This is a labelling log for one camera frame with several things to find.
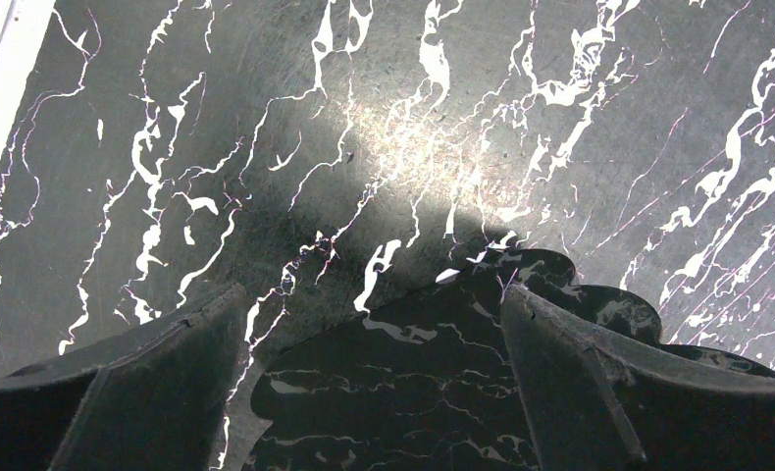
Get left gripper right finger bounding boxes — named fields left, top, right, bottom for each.
left=500, top=286, right=775, bottom=470

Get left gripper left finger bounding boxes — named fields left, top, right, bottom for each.
left=0, top=284, right=248, bottom=470

